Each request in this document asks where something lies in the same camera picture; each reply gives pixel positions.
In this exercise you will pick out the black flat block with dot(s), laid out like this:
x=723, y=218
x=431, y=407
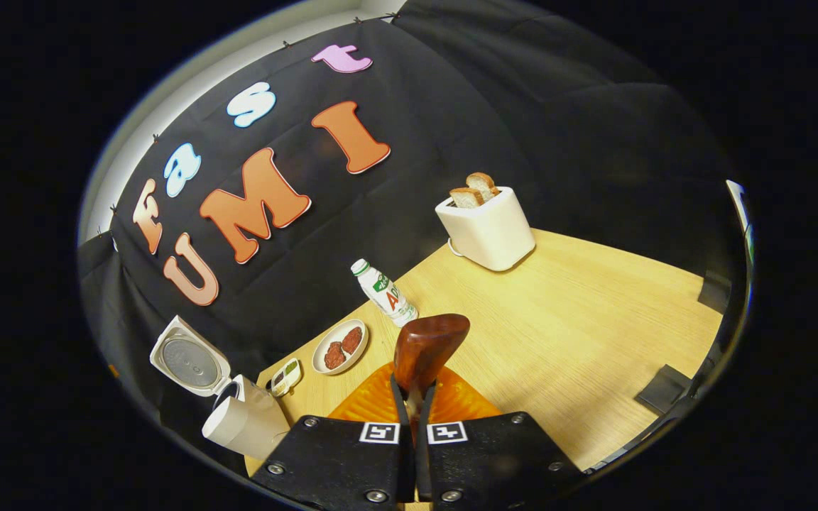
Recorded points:
x=664, y=390
x=714, y=292

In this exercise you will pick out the white toaster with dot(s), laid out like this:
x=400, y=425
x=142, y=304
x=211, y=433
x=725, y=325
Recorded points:
x=487, y=231

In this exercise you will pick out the red meat piece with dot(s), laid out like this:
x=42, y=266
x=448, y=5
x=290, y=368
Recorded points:
x=334, y=355
x=352, y=339

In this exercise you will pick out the white divided condiment dish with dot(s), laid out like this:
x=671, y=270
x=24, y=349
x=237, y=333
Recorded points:
x=286, y=376

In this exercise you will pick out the white rice cooker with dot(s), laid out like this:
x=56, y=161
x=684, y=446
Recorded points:
x=246, y=426

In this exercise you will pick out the brown wooden spoon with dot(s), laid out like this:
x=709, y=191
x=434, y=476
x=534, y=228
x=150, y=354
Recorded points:
x=427, y=351

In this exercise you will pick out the white drink bottle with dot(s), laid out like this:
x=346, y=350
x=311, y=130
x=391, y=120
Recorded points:
x=384, y=291

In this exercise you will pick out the black backdrop cloth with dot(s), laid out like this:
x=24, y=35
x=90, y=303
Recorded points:
x=487, y=106

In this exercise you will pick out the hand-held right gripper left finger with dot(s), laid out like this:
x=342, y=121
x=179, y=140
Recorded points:
x=338, y=461

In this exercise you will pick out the white round plate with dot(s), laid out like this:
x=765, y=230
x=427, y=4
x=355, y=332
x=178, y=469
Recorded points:
x=341, y=333

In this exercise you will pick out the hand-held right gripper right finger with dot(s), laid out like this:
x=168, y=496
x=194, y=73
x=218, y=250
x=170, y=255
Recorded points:
x=494, y=461

